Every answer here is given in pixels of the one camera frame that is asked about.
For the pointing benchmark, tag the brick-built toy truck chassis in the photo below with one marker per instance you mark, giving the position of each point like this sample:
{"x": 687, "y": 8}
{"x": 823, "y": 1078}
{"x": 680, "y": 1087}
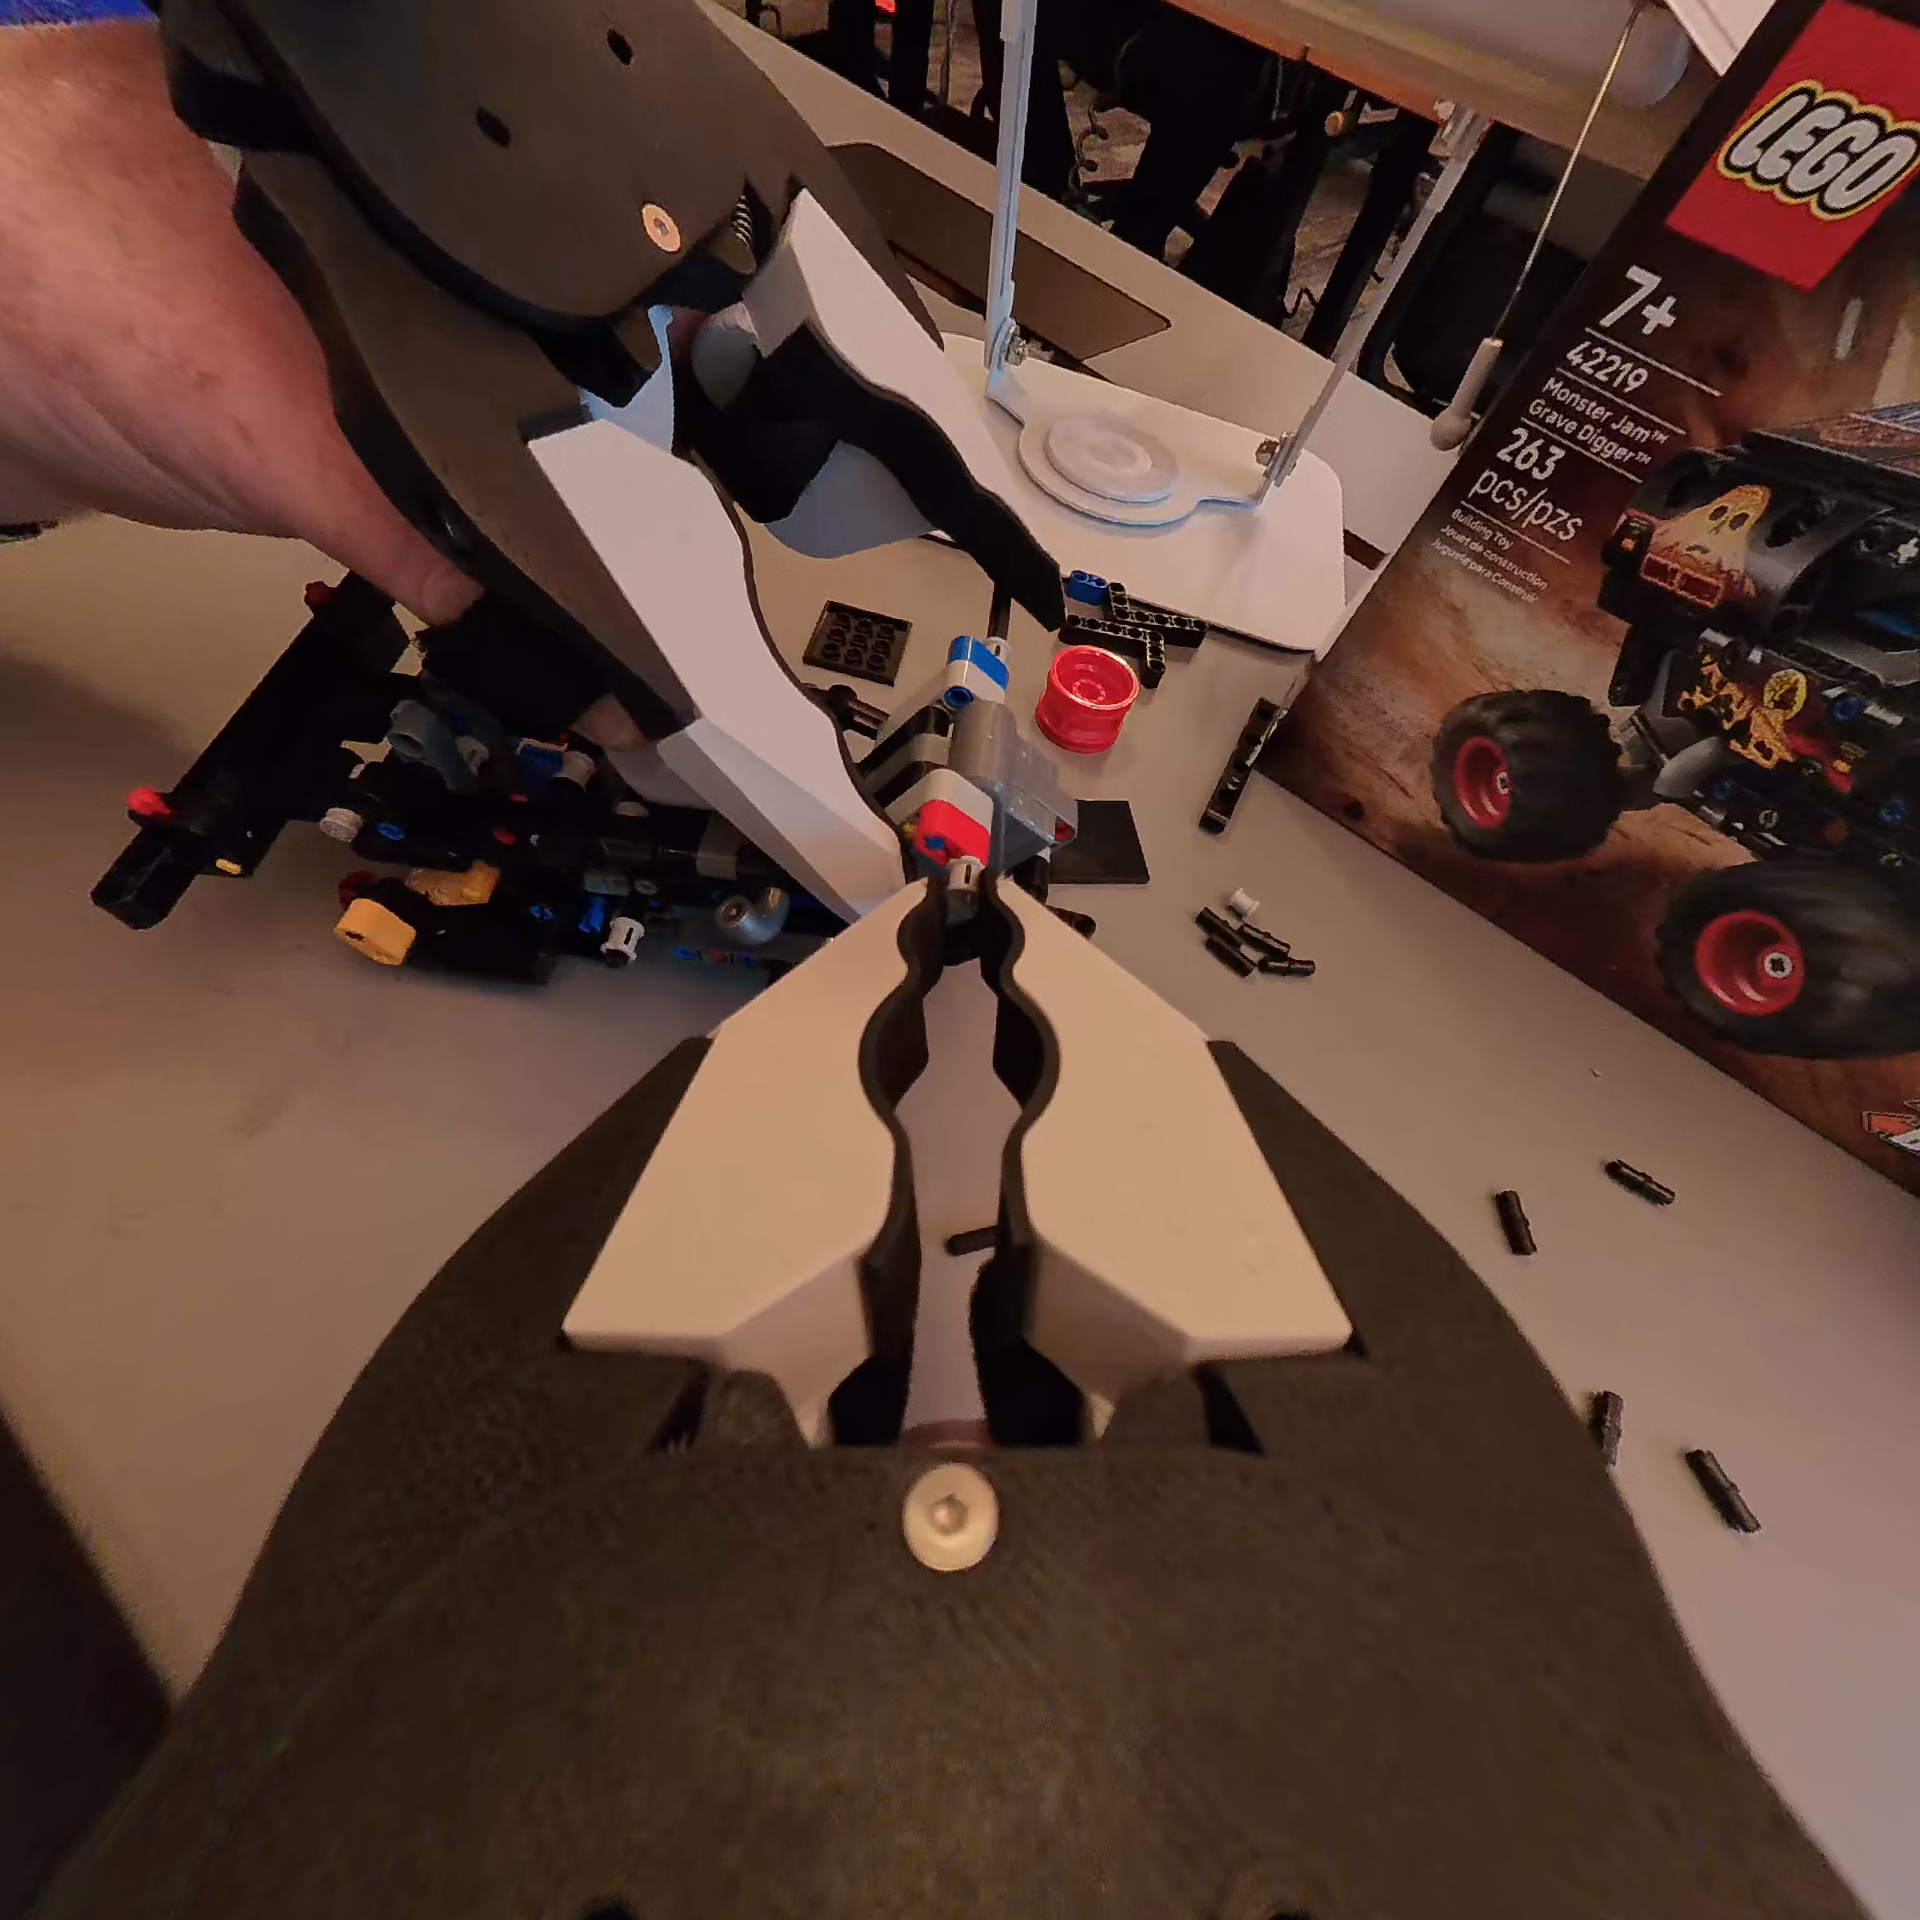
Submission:
{"x": 525, "y": 856}

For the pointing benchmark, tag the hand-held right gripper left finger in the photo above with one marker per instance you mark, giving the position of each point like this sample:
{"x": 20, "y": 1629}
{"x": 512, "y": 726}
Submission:
{"x": 722, "y": 1200}

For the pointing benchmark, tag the large red wheel rim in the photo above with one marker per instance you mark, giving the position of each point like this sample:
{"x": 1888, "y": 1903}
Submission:
{"x": 1090, "y": 699}

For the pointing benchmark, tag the black studded plate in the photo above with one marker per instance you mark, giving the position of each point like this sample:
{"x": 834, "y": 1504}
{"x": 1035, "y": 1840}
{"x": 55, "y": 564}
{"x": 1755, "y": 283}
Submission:
{"x": 858, "y": 643}

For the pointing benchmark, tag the black joined angle beams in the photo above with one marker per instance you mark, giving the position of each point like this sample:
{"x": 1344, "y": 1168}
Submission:
{"x": 1142, "y": 622}

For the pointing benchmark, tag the person's left hand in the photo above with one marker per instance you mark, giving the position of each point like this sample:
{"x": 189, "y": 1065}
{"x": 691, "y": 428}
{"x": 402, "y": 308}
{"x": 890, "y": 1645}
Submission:
{"x": 150, "y": 300}

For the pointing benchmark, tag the black square panel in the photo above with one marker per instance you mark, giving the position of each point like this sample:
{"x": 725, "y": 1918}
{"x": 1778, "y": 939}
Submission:
{"x": 1102, "y": 845}

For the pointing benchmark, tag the toy set box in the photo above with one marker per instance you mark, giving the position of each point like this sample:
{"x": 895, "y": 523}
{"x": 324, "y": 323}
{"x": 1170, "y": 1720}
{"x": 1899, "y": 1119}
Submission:
{"x": 1652, "y": 676}

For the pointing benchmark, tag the long black beam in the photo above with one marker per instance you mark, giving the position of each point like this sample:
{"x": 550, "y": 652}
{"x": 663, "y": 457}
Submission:
{"x": 1242, "y": 764}

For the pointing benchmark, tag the small connector pins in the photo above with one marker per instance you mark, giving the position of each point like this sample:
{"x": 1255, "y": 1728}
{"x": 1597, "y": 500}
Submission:
{"x": 1254, "y": 943}

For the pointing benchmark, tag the white book stand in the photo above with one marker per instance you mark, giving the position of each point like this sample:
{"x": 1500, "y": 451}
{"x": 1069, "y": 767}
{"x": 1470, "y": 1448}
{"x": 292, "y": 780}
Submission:
{"x": 1245, "y": 557}

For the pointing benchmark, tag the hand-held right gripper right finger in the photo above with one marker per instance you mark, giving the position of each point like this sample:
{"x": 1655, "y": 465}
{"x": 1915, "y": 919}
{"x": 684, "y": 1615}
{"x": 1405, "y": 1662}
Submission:
{"x": 1186, "y": 1200}

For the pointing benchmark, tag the tan round table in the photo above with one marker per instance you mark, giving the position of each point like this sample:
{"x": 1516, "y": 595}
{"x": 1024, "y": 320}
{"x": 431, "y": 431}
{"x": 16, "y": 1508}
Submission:
{"x": 1350, "y": 54}

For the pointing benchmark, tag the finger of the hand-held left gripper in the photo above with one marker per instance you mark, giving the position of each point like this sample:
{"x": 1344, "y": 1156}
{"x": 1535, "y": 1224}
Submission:
{"x": 675, "y": 600}
{"x": 855, "y": 331}

